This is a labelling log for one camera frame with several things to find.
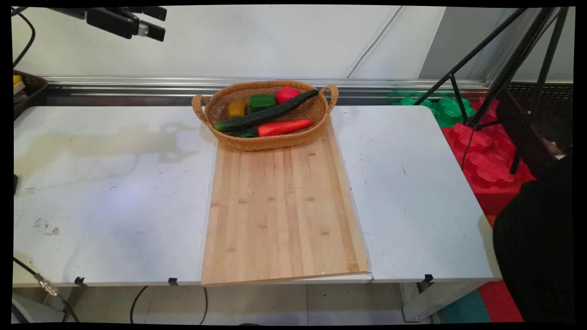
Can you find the bamboo cutting board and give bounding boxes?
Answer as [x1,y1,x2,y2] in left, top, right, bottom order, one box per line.
[201,114,369,286]

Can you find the long dark green cucumber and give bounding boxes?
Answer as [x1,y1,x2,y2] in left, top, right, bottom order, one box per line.
[214,89,320,133]

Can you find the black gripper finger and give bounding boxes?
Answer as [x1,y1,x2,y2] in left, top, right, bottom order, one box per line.
[86,8,166,43]
[118,6,168,22]

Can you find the dark brown storage basket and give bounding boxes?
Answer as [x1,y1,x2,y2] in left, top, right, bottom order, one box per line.
[13,70,49,121]

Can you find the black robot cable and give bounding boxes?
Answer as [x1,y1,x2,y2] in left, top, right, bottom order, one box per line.
[11,7,36,69]

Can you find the black clothed person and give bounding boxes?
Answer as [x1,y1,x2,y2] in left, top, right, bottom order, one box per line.
[493,154,575,324]

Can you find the green foam floor mat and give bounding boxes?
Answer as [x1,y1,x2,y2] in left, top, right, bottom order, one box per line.
[391,89,477,128]

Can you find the metal wall rail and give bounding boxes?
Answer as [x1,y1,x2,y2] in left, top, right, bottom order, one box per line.
[44,76,574,107]

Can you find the orange toy carrot with leaves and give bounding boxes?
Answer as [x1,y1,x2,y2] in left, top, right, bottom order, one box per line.
[226,118,314,138]

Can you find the green toy bell pepper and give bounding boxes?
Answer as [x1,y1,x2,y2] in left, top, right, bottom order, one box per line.
[249,93,277,113]

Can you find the thin black tripod cable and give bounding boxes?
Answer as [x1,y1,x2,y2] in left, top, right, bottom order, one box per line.
[460,124,478,171]

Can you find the red toy tomato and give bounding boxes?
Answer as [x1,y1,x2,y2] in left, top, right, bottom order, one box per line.
[276,86,301,104]

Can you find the white table leg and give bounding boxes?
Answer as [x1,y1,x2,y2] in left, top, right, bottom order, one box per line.
[398,280,487,323]

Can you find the black mesh crate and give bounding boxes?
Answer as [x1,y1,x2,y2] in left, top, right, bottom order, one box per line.
[495,82,574,180]

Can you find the teal floor mat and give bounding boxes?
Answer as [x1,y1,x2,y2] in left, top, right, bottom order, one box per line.
[437,288,492,324]

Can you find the black camera tripod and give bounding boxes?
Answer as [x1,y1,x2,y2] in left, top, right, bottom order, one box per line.
[413,6,570,176]

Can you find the woven wicker basket with handles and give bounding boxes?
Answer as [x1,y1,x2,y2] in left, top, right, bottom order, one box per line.
[191,80,339,152]

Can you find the cable with metal connector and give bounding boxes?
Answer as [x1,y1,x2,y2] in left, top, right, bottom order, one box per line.
[13,257,82,324]

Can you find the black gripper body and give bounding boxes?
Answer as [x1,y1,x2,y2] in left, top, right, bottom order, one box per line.
[48,6,90,20]

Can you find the black cable under table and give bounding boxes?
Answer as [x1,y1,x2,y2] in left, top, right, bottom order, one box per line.
[199,286,210,325]
[129,285,150,325]

